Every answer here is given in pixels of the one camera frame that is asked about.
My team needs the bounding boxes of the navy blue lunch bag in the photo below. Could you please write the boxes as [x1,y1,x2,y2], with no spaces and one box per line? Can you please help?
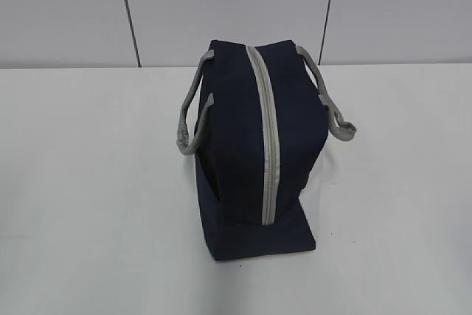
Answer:
[176,39,357,261]

